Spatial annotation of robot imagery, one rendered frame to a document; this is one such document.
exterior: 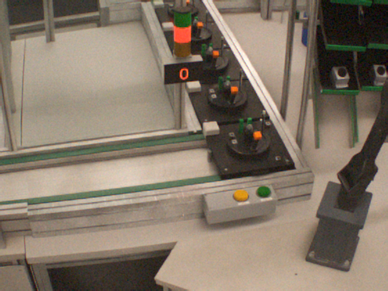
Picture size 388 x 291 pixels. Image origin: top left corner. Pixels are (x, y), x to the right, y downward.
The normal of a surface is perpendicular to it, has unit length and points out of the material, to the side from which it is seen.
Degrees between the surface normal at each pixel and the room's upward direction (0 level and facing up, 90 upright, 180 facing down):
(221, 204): 0
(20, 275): 90
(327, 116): 45
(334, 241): 90
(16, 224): 90
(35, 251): 0
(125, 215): 90
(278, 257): 0
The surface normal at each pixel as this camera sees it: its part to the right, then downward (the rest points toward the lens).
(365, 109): 0.04, -0.11
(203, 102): 0.01, -0.79
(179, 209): 0.22, 0.61
